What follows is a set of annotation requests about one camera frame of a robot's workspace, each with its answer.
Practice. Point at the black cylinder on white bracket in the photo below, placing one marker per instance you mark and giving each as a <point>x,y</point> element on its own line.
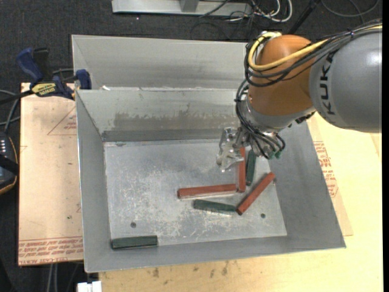
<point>304,118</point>

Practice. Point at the dark green flat block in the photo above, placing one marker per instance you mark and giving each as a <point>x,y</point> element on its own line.
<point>214,206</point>
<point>134,242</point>
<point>251,167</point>

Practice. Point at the grey metal bin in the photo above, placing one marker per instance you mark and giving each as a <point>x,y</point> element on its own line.
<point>158,175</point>

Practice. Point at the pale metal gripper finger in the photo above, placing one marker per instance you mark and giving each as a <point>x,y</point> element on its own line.
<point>237,159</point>
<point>223,161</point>

